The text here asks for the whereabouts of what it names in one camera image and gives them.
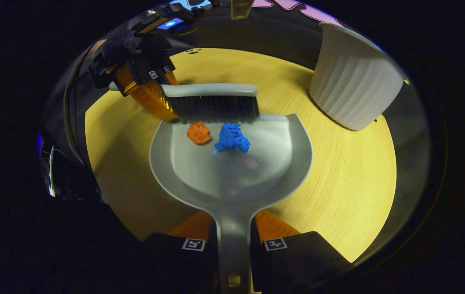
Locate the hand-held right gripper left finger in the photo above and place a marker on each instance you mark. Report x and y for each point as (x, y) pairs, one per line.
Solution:
(175, 261)

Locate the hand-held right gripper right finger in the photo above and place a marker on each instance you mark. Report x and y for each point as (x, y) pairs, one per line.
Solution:
(297, 261)

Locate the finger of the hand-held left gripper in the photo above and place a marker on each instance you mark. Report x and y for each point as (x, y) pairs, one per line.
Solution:
(150, 100)
(167, 71)

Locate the small grey broom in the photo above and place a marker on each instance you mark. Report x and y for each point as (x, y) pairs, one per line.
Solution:
(216, 104)

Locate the orange paper trash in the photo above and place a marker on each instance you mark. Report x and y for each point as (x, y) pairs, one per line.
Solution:
(199, 133)

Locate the blue paper trash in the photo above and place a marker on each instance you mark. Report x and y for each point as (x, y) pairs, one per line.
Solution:
(232, 139)

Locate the white plastic dustpan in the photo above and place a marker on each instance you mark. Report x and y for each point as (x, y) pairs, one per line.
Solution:
(232, 175)

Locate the white ribbed garbage bin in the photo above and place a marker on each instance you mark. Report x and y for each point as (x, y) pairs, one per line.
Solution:
(350, 85)

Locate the silver metal clip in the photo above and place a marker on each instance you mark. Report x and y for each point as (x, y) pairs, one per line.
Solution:
(51, 171)

